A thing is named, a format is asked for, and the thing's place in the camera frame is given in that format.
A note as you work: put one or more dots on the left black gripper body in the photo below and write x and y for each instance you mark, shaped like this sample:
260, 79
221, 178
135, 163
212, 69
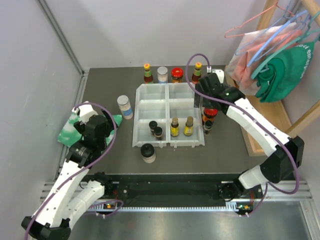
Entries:
81, 126

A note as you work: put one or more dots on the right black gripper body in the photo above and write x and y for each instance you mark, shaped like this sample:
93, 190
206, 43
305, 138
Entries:
207, 103

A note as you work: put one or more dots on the small black cap spice bottle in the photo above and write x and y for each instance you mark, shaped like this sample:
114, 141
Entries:
207, 127

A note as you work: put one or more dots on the yellow label brown bottle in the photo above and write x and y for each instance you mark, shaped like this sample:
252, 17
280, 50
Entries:
188, 129
174, 127

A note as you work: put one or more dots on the black cap pepper bottle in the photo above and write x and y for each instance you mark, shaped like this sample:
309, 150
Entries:
158, 133
152, 125

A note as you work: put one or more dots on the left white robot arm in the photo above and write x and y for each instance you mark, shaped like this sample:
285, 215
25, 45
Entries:
57, 215

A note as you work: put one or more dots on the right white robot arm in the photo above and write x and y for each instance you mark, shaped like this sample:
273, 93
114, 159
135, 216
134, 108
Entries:
284, 153

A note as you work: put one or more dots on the right orange cap sauce bottle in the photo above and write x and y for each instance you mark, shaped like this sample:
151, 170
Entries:
197, 73

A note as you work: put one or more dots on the orange cap sauce bottle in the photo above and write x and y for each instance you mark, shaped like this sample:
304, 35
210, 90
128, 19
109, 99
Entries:
148, 77
197, 73

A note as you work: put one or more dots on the right red lid sauce jar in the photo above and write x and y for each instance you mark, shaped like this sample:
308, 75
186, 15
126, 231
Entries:
209, 114

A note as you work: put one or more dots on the red lid sauce jar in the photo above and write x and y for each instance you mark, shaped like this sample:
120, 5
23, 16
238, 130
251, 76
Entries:
209, 114
177, 74

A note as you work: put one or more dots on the green white cloth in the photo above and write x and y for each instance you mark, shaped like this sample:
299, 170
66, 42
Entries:
69, 135

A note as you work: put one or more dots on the right white organizer tray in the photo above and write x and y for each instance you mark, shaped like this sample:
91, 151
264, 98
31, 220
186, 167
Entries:
180, 104

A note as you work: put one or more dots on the white organizer tray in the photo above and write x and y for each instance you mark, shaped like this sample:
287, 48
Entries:
180, 104
150, 105

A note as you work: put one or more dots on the back red lid sauce jar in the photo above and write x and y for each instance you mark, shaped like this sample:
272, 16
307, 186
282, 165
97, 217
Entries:
177, 74

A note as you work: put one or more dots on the left silver lid salt jar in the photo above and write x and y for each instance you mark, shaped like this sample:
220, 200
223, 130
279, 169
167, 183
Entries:
125, 107

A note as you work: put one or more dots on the silver lid salt jar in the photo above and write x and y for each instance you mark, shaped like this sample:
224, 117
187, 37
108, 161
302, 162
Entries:
162, 75
125, 107

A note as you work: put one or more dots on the back silver lid salt jar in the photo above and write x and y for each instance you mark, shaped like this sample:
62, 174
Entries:
162, 75

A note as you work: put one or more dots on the left white organizer tray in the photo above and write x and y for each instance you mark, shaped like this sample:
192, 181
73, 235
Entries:
150, 105

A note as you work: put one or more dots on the left orange cap sauce bottle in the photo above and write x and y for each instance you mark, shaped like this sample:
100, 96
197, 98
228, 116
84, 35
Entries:
148, 77

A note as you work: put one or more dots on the pink white garment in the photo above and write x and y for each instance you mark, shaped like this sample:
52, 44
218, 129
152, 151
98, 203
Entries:
242, 75

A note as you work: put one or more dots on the black lid shaker front left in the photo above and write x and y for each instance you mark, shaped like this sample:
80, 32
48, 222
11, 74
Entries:
148, 153

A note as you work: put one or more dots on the wooden clothes rack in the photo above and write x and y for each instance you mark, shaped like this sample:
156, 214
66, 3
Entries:
275, 112

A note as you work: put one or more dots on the green garment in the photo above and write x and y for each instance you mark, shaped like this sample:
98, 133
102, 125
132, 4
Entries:
285, 72

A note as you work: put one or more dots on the blue hanger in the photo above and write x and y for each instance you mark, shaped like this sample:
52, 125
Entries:
262, 50

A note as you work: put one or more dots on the pink hanger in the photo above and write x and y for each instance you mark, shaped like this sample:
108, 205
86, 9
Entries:
274, 13

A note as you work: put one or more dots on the teal hanger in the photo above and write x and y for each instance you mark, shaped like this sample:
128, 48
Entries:
263, 66

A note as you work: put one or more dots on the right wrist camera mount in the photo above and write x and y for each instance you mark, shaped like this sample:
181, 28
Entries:
219, 72

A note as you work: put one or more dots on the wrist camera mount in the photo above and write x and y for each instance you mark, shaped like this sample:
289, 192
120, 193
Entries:
219, 72
85, 112

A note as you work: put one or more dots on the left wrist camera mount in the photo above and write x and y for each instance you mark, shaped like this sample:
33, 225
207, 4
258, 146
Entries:
85, 112

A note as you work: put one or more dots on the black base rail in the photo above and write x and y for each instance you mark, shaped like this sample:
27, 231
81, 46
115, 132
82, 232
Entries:
171, 190

